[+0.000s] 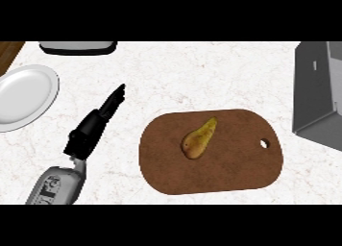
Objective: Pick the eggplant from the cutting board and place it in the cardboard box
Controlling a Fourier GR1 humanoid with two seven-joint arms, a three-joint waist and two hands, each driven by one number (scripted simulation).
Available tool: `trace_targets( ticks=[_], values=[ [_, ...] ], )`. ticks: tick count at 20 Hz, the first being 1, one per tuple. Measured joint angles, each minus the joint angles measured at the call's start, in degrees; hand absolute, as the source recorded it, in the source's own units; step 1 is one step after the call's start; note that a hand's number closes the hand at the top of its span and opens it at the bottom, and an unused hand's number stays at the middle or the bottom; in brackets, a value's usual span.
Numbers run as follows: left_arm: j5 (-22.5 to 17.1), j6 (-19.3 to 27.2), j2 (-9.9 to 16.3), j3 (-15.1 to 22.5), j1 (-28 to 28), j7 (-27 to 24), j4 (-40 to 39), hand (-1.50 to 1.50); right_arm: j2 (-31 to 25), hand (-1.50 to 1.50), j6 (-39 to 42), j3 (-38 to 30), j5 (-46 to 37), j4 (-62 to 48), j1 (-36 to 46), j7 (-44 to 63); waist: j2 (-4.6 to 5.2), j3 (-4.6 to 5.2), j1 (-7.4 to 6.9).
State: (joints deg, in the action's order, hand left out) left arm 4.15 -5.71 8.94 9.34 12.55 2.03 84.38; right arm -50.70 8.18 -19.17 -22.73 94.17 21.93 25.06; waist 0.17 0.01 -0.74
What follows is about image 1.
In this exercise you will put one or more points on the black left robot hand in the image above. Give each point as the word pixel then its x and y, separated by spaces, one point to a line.
pixel 90 128

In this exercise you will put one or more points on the yellow-brown eggplant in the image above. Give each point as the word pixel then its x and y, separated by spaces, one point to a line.
pixel 199 141

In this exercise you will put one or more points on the brown wooden surface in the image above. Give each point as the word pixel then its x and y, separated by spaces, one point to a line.
pixel 1 56

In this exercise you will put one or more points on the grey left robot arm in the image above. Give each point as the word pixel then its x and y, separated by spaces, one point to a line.
pixel 55 187

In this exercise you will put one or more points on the white oval plate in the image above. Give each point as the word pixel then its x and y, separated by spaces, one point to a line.
pixel 20 97

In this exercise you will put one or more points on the brown wooden cutting board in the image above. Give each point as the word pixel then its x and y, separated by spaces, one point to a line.
pixel 225 166

